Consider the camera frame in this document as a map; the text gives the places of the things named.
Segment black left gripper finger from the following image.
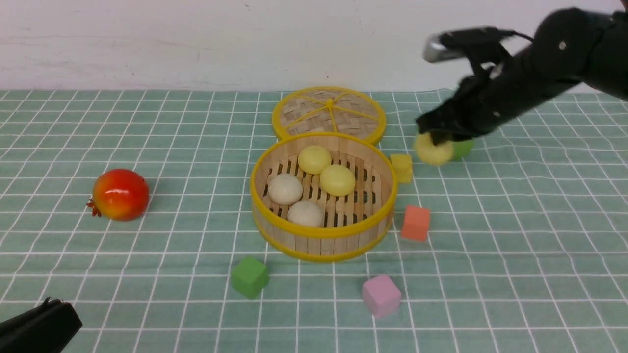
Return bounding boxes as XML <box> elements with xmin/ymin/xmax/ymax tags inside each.
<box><xmin>0</xmin><ymin>297</ymin><xmax>83</xmax><ymax>353</ymax></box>

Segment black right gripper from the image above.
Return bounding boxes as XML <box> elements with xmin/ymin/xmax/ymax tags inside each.
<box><xmin>416</xmin><ymin>7</ymin><xmax>611</xmax><ymax>146</ymax></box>

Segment yellow bun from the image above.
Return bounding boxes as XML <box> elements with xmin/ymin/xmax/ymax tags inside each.
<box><xmin>320</xmin><ymin>164</ymin><xmax>355</xmax><ymax>197</ymax></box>
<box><xmin>415</xmin><ymin>133</ymin><xmax>455</xmax><ymax>167</ymax></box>
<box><xmin>298</xmin><ymin>145</ymin><xmax>332</xmax><ymax>175</ymax></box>

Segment yellow bun front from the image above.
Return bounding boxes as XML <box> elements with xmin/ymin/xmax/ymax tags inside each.
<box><xmin>298</xmin><ymin>145</ymin><xmax>332</xmax><ymax>175</ymax></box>

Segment white bun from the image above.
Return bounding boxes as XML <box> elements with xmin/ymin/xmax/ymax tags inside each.
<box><xmin>267</xmin><ymin>174</ymin><xmax>303</xmax><ymax>206</ymax></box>
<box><xmin>287</xmin><ymin>200</ymin><xmax>324</xmax><ymax>227</ymax></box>

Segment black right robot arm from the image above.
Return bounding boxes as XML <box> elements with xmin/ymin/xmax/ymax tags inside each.
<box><xmin>417</xmin><ymin>7</ymin><xmax>628</xmax><ymax>145</ymax></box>

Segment woven bamboo steamer lid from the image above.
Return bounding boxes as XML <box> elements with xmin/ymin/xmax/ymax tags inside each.
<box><xmin>271</xmin><ymin>86</ymin><xmax>387</xmax><ymax>145</ymax></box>

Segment bamboo steamer tray yellow rims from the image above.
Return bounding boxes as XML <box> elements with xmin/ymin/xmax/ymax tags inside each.
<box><xmin>249</xmin><ymin>132</ymin><xmax>398</xmax><ymax>263</ymax></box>

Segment green apple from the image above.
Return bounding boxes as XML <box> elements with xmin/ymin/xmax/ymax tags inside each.
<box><xmin>451</xmin><ymin>139</ymin><xmax>474</xmax><ymax>161</ymax></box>

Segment yellow cube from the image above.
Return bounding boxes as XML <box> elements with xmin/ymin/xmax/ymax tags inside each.
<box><xmin>390</xmin><ymin>154</ymin><xmax>414</xmax><ymax>184</ymax></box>

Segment orange cube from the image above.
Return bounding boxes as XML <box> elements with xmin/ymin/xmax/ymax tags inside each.
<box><xmin>401</xmin><ymin>205</ymin><xmax>431</xmax><ymax>243</ymax></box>

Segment green checkered tablecloth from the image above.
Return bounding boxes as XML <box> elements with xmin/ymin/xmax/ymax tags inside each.
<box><xmin>0</xmin><ymin>90</ymin><xmax>628</xmax><ymax>353</ymax></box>

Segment red pomegranate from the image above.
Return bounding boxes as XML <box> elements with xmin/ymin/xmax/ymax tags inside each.
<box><xmin>86</xmin><ymin>168</ymin><xmax>150</xmax><ymax>221</ymax></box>

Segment pink cube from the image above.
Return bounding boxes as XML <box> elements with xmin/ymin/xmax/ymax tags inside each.
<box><xmin>362</xmin><ymin>274</ymin><xmax>402</xmax><ymax>319</ymax></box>

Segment green cube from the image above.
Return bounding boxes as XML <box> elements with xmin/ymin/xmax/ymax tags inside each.
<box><xmin>231</xmin><ymin>255</ymin><xmax>270</xmax><ymax>300</ymax></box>

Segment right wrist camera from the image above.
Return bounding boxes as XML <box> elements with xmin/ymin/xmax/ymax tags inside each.
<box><xmin>422</xmin><ymin>27</ymin><xmax>512</xmax><ymax>74</ymax></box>

